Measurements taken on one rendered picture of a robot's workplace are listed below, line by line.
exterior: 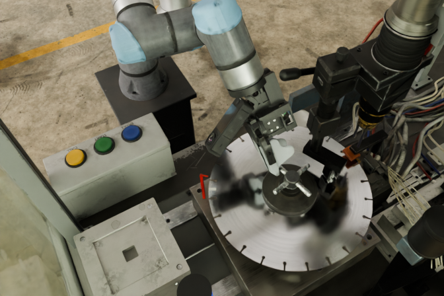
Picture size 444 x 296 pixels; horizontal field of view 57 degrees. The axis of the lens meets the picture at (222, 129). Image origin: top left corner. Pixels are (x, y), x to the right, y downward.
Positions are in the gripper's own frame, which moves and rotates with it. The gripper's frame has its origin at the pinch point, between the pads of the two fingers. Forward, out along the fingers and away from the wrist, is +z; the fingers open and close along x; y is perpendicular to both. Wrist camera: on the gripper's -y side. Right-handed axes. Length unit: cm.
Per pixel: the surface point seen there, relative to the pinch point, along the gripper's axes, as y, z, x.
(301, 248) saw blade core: -2.6, 10.3, -11.3
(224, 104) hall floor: 14, 42, 134
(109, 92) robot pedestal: -27, -13, 61
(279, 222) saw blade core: -3.7, 7.1, -6.2
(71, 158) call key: -37.6, -13.0, 24.0
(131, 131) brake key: -23.0, -11.2, 26.6
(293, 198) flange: 1.2, 5.5, -3.8
